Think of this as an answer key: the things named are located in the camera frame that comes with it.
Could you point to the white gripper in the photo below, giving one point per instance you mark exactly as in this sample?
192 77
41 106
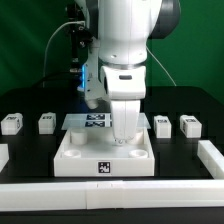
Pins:
124 85

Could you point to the white square tabletop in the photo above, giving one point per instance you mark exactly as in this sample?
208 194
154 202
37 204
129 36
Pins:
93 152

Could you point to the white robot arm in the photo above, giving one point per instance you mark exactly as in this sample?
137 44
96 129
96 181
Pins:
120 30

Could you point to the marker sheet with tags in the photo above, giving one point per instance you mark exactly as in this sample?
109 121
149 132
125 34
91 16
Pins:
87 120

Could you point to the white front fence bar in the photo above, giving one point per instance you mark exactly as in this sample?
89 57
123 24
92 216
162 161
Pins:
111 195

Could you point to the white fence bar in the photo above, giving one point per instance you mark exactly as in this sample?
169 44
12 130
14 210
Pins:
211 158
111 195
4 155

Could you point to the white right fence bar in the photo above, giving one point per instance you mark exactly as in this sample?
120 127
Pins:
211 158

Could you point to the white left fence bar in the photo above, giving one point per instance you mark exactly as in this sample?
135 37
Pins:
4 155

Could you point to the black camera on stand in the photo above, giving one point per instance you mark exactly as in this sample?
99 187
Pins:
79 34

